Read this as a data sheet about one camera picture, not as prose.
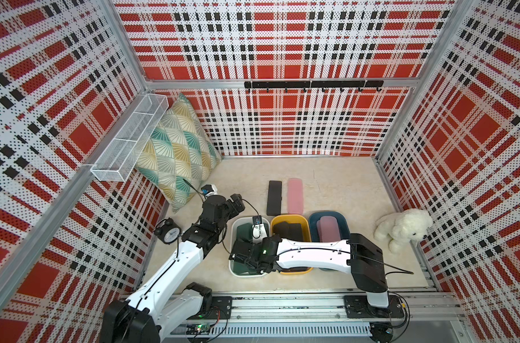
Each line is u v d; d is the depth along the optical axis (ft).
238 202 2.40
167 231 2.78
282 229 2.99
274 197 3.45
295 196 3.46
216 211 1.92
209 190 2.31
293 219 2.97
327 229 3.02
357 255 1.67
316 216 3.05
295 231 2.93
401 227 2.46
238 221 2.91
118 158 2.32
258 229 2.26
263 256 1.75
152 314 1.32
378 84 2.90
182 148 2.90
